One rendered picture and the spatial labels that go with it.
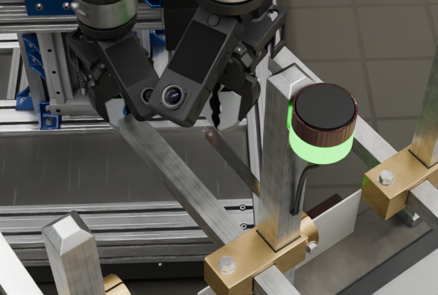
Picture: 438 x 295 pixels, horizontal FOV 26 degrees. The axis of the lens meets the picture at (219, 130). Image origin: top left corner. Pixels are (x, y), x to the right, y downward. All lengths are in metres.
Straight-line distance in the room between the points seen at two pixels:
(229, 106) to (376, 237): 0.42
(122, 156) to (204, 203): 0.88
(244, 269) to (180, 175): 0.16
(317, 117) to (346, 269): 0.47
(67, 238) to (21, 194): 1.16
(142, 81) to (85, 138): 0.94
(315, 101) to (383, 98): 1.55
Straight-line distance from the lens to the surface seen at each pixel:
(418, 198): 1.22
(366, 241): 1.32
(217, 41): 0.89
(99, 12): 1.09
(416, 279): 1.40
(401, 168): 1.23
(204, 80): 0.88
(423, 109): 1.19
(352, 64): 2.49
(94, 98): 1.18
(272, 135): 0.95
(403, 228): 1.34
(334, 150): 0.88
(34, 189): 1.99
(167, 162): 1.19
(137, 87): 1.12
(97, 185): 1.98
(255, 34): 0.93
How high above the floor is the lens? 1.81
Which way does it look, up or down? 51 degrees down
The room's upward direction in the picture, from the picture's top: straight up
